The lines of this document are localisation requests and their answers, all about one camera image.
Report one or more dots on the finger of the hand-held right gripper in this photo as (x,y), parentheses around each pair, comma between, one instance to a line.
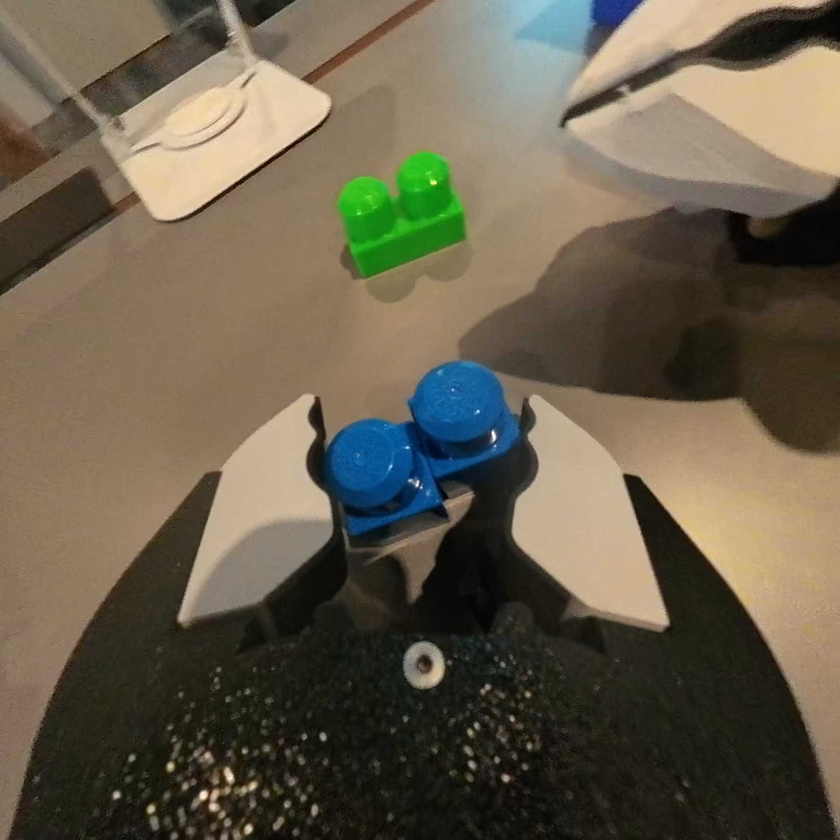
(735,144)
(669,33)

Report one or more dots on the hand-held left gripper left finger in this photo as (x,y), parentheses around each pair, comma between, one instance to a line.
(256,518)

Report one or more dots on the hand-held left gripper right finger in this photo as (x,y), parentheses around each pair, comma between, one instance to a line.
(584,525)

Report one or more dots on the blue single-stud mega block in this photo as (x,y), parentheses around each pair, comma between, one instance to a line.
(456,410)

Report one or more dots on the green two-stud mega block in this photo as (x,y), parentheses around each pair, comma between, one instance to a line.
(403,226)

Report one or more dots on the blue plastic bin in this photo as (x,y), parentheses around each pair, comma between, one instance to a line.
(610,10)

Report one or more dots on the black table inset panel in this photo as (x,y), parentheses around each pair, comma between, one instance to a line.
(46,229)

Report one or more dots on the white acrylic stand base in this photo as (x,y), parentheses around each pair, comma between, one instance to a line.
(262,111)

